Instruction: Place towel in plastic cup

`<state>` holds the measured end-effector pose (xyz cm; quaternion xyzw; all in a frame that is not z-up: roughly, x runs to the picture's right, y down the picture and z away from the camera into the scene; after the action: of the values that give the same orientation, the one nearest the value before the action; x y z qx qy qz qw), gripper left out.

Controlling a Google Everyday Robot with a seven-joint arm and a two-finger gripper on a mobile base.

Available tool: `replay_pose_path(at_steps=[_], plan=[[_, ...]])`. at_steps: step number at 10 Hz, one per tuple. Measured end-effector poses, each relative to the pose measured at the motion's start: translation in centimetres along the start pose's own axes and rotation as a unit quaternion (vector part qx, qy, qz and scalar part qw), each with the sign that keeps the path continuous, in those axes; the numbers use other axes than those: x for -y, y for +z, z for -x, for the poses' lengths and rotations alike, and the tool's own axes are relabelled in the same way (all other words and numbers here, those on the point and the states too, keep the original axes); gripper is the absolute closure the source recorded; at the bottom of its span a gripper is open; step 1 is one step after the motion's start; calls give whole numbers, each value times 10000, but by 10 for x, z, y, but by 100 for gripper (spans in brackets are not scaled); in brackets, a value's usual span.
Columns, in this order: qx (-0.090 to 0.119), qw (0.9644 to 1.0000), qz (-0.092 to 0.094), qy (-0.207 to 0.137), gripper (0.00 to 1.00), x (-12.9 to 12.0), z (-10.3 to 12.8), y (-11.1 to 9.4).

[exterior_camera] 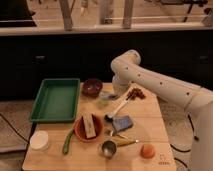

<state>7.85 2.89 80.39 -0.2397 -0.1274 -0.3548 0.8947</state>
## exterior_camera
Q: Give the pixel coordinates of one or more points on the green lime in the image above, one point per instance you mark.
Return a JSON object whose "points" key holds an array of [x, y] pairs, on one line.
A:
{"points": [[102, 103]]}

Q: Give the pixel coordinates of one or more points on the green chili pepper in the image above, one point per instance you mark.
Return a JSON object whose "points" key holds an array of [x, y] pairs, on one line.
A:
{"points": [[65, 148]]}

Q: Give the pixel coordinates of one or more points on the silver metal cup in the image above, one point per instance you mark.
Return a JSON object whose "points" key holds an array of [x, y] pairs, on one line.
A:
{"points": [[108, 148]]}

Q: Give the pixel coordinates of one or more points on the white plastic cup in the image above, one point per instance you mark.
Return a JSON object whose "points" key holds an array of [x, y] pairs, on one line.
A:
{"points": [[39, 140]]}

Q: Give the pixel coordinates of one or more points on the green plastic tray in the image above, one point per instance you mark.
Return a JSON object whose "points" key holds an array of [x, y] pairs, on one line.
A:
{"points": [[56, 101]]}

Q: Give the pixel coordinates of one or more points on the wooden block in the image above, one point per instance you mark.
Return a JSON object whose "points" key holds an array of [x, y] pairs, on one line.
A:
{"points": [[89, 126]]}

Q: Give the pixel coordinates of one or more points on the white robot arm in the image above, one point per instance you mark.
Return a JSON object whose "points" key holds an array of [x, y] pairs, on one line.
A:
{"points": [[194, 99]]}

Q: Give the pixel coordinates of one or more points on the dark red bowl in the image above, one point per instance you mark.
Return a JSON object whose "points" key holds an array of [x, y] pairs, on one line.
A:
{"points": [[92, 87]]}

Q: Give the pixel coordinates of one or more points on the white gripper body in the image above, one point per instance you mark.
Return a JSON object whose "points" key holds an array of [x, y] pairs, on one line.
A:
{"points": [[120, 85]]}

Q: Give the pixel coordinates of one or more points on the orange fruit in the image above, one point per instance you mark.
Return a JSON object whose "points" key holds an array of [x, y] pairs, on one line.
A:
{"points": [[147, 151]]}

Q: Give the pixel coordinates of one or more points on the orange bowl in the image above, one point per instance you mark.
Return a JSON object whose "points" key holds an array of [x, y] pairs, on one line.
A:
{"points": [[80, 133]]}

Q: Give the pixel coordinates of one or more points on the blue sponge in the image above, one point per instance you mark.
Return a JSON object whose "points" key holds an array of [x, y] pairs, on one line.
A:
{"points": [[122, 123]]}

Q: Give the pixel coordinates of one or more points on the yellow handled utensil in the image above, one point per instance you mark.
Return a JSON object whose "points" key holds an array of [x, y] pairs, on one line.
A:
{"points": [[121, 140]]}

